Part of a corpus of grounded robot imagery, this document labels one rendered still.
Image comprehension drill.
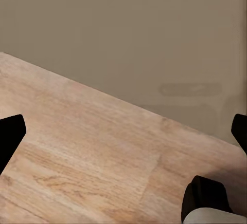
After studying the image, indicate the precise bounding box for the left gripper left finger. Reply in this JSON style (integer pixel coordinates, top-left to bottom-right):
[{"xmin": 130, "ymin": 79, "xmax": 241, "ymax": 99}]
[{"xmin": 0, "ymin": 114, "xmax": 26, "ymax": 175}]

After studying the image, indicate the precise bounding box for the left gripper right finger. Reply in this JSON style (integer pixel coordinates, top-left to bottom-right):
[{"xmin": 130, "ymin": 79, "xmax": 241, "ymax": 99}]
[{"xmin": 232, "ymin": 114, "xmax": 247, "ymax": 153}]

